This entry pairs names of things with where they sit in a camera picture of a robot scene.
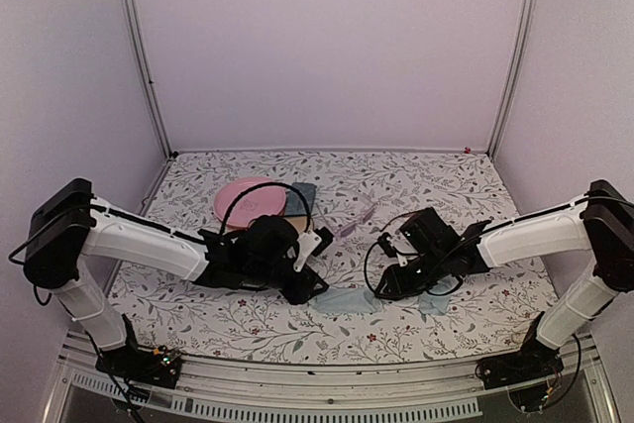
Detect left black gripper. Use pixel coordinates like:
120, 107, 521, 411
246, 260, 329, 306

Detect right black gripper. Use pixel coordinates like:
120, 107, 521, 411
374, 248, 449, 301

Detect light blue cleaning cloth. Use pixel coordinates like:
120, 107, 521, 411
311, 288, 382, 314

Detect black beige glasses case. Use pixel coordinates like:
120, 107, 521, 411
286, 216, 314, 234

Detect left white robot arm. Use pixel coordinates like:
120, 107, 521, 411
8, 178, 334, 377

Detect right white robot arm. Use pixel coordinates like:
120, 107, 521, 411
371, 180, 633, 379

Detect pink clear sunglasses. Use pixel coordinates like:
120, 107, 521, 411
316, 190, 376, 241

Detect grey marbled glasses case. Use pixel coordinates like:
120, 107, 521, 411
284, 182, 317, 217

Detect pink round plate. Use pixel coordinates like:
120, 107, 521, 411
213, 176, 286, 229

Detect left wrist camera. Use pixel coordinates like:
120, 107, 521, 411
293, 227, 334, 272

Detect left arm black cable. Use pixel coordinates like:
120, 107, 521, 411
217, 182, 316, 239

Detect front aluminium rail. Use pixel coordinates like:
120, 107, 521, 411
41, 332, 627, 422

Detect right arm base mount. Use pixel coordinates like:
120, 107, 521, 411
475, 312, 564, 389

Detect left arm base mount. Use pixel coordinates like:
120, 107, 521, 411
95, 315, 182, 389

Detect right aluminium frame post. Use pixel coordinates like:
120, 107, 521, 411
486, 0, 537, 162

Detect aluminium frame post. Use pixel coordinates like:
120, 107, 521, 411
486, 0, 537, 162
121, 0, 173, 159

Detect left aluminium frame post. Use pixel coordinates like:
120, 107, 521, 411
121, 0, 173, 159

